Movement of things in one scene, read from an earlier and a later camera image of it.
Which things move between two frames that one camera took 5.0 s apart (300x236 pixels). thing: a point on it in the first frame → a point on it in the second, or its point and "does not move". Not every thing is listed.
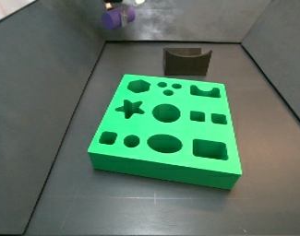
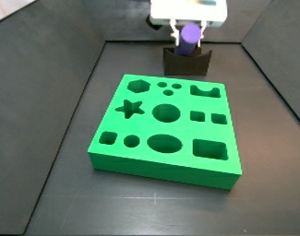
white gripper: (124, 14) → (207, 10)
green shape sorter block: (169, 131) does not move
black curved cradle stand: (185, 62) does not move
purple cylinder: (112, 17) → (191, 35)
